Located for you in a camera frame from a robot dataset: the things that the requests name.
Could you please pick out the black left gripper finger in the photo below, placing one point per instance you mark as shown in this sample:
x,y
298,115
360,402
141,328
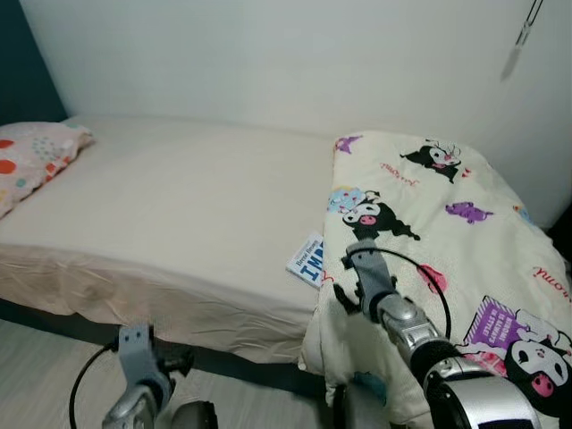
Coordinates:
x,y
184,359

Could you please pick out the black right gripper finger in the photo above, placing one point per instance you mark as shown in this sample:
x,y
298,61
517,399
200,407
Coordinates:
x,y
340,299

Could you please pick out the cream cartoon print quilt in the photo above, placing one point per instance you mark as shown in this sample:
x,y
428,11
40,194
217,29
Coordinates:
x,y
483,259

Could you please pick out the pink patterned pillow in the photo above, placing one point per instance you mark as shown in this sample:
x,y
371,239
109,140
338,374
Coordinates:
x,y
36,161

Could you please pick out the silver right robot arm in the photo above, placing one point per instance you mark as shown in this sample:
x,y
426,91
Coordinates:
x,y
447,366

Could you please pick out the white blue book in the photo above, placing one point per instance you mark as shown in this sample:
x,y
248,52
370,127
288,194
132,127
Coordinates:
x,y
307,261

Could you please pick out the beige bed mattress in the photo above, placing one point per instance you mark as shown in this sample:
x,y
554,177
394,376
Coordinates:
x,y
197,206

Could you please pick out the blue upholstered headboard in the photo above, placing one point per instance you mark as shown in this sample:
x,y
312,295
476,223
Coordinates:
x,y
27,54

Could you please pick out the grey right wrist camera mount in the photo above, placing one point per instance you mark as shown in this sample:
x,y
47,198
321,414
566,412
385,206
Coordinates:
x,y
371,273

